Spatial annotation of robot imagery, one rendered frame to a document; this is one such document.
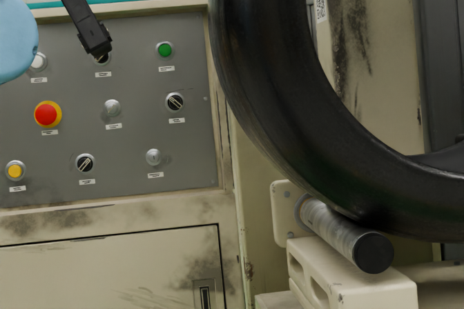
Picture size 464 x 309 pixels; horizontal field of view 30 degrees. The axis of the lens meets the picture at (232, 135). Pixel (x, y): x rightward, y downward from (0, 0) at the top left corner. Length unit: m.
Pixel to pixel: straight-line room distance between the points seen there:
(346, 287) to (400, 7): 0.52
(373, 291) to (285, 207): 0.35
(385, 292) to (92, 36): 0.43
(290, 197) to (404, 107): 0.22
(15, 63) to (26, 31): 0.03
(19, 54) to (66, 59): 0.79
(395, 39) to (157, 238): 0.60
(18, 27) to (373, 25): 0.62
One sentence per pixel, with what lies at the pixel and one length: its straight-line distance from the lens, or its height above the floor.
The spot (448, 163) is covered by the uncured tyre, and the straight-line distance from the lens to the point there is 1.23.
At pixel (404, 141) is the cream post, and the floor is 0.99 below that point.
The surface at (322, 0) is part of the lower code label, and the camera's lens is 1.36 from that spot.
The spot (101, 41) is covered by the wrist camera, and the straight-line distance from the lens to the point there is 0.99.
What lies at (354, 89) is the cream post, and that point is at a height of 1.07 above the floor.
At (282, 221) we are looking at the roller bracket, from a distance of 1.28.
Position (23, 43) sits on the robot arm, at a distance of 0.88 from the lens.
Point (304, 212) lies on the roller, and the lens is 1.24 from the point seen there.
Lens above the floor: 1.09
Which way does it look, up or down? 3 degrees down
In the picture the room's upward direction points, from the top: 5 degrees counter-clockwise
